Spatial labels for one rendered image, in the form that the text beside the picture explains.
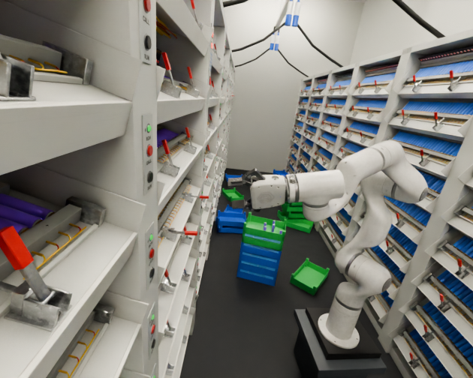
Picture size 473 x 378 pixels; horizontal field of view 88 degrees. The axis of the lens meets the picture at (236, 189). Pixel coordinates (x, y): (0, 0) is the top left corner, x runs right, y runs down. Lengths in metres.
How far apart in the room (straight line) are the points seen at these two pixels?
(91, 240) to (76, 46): 0.24
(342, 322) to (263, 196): 0.82
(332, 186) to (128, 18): 0.58
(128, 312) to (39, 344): 0.25
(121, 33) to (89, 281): 0.28
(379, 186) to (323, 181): 0.43
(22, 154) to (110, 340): 0.36
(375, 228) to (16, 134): 1.09
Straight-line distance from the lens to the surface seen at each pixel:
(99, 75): 0.37
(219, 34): 1.77
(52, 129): 0.24
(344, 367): 1.39
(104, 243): 0.38
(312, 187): 0.71
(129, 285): 0.48
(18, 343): 0.29
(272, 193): 0.70
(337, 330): 1.38
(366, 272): 1.18
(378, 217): 1.12
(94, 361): 0.49
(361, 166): 0.84
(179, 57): 1.06
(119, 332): 0.52
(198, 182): 1.10
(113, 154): 0.38
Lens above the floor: 1.32
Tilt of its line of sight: 21 degrees down
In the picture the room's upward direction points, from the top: 7 degrees clockwise
